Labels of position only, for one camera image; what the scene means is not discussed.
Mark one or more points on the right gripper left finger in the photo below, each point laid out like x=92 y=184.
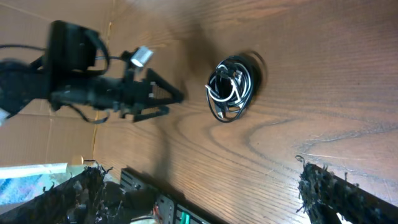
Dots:
x=56 y=202

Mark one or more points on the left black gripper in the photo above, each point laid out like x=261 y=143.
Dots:
x=132 y=92

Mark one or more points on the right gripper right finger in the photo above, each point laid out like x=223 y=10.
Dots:
x=327 y=198

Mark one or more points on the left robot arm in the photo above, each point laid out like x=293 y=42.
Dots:
x=72 y=72

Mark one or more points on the cardboard box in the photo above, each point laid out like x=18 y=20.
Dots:
x=38 y=134

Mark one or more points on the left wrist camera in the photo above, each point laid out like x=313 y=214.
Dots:
x=141 y=56

